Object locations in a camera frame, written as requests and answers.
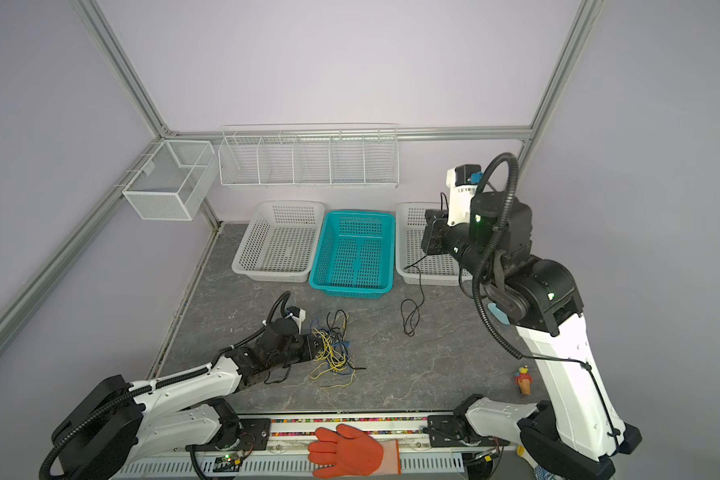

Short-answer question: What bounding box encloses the orange rubber glove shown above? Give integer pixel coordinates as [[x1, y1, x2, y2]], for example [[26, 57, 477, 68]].
[[308, 424, 402, 479]]

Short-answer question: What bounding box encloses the small white wire basket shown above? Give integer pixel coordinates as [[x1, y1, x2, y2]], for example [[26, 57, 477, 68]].
[[123, 140, 219, 221]]

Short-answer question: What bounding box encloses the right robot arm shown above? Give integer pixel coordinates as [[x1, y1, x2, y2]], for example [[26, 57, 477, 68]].
[[421, 152, 642, 479]]

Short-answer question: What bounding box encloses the thick black wire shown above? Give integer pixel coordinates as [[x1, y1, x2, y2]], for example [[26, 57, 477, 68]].
[[323, 308, 367, 372]]

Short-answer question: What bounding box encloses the white plastic basket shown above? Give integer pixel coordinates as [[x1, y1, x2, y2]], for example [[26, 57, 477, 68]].
[[231, 201, 325, 283], [394, 202, 475, 287]]

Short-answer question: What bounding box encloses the small toy figure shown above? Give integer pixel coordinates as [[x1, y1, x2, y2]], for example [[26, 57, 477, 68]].
[[514, 366, 533, 396]]

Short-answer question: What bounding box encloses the yellow wire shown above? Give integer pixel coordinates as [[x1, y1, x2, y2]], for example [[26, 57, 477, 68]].
[[308, 323, 358, 390]]

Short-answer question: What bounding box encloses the aluminium frame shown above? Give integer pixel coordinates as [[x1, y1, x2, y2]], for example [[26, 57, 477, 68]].
[[0, 1, 603, 357]]

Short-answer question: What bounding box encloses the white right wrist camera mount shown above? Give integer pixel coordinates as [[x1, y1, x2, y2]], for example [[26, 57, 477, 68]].
[[446, 164, 483, 227]]

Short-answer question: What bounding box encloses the white plastic basket left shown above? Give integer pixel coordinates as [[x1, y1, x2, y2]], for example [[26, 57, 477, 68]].
[[231, 201, 325, 283]]

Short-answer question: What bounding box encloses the thin black wire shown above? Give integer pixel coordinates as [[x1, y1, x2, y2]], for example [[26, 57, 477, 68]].
[[400, 239, 451, 338]]

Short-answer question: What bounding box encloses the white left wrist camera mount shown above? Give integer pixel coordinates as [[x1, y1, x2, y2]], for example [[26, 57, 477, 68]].
[[286, 306, 307, 332]]

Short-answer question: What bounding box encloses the white plastic basket right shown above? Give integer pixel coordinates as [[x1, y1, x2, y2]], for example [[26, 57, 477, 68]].
[[394, 202, 475, 287]]

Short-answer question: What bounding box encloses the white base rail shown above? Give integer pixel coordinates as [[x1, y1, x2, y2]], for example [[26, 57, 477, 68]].
[[95, 409, 553, 480]]

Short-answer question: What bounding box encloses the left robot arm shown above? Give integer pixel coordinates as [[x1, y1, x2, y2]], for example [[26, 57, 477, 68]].
[[39, 292, 319, 479]]

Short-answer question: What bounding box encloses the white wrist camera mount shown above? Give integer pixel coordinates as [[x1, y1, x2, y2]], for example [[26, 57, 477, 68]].
[[446, 164, 483, 227], [286, 306, 307, 332]]

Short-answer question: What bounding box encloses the long white wire shelf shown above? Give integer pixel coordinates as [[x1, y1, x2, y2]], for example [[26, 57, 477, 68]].
[[217, 123, 400, 188]]

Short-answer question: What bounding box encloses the teal plastic basket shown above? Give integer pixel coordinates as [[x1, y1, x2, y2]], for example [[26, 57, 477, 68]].
[[309, 210, 396, 299]]

